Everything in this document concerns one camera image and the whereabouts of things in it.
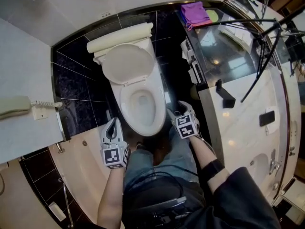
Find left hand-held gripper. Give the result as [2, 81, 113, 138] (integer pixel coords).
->
[100, 118, 130, 169]

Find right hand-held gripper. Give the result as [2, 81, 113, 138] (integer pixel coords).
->
[166, 101, 200, 140]

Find white toilet seat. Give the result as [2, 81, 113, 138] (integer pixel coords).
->
[119, 79, 167, 137]

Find person's left forearm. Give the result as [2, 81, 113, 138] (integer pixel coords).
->
[97, 167, 124, 226]

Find black forearm band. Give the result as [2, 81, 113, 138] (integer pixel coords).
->
[202, 159, 226, 182]

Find person's right forearm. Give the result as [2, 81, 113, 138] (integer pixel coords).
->
[189, 135, 231, 195]

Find white ceramic toilet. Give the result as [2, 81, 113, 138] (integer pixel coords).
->
[92, 36, 167, 137]

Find blue jeans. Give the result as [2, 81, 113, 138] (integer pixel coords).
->
[123, 127, 201, 188]

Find cream bathtub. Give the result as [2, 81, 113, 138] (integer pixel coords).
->
[47, 127, 124, 224]

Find black waist pack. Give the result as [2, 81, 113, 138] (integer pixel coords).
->
[122, 175, 207, 229]

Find chrome grab bar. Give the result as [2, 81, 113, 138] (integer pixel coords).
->
[58, 177, 74, 228]

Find black smartphone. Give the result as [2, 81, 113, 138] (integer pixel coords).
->
[259, 111, 275, 127]

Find cream rolled mat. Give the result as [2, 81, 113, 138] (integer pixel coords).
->
[86, 22, 154, 54]

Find white soap dish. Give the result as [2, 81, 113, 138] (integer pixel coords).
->
[49, 201, 67, 221]

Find white sink basin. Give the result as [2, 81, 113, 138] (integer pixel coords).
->
[252, 153, 270, 176]

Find purple cloth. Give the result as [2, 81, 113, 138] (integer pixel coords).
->
[180, 1, 213, 31]

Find yellow-green cloth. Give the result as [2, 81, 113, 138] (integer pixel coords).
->
[206, 9, 219, 23]

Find dark jacket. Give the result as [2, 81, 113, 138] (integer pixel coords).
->
[185, 167, 282, 229]

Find chrome sink faucet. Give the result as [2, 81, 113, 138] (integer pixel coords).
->
[269, 149, 282, 175]

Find black tripod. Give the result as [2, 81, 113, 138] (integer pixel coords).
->
[214, 8, 305, 104]

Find wood framed mirror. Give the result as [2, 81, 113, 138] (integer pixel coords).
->
[224, 0, 305, 200]

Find grey cable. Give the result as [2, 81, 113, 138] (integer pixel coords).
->
[199, 132, 216, 155]

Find black angular bracket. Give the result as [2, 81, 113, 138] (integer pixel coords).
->
[215, 79, 236, 109]

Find white wall jack plate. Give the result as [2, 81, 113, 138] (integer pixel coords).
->
[32, 105, 50, 121]

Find cream wall telephone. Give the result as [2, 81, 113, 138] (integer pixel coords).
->
[0, 96, 31, 121]

